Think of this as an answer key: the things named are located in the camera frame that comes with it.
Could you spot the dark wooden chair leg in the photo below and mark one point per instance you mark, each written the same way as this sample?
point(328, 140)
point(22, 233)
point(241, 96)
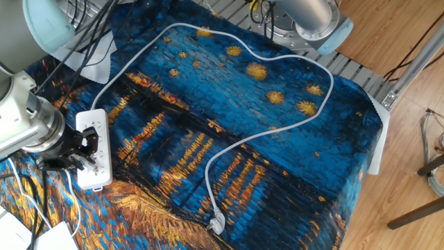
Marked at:
point(431, 166)
point(416, 213)

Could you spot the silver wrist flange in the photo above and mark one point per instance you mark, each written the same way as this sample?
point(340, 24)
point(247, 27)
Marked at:
point(48, 126)

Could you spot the white power strip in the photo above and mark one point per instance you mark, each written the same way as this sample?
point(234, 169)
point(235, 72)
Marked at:
point(98, 173)

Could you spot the white paper sheet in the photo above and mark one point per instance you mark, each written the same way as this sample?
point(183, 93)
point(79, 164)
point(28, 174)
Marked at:
point(14, 232)
point(57, 239)

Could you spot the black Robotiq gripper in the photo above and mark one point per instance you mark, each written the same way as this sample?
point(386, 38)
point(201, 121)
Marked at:
point(67, 144)

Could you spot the aluminium frame beam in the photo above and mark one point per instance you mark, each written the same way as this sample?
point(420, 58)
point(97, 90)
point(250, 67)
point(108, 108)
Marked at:
point(412, 66)

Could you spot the yellow plastic piece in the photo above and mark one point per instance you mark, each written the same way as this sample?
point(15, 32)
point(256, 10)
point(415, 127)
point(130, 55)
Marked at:
point(254, 5)

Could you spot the blue starry night tablecloth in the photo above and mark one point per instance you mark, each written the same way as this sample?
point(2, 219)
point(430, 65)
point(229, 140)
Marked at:
point(277, 156)

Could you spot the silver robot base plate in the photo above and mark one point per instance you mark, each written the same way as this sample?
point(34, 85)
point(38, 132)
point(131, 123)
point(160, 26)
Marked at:
point(284, 38)

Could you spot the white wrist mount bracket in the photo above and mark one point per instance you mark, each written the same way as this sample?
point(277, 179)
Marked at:
point(14, 118)

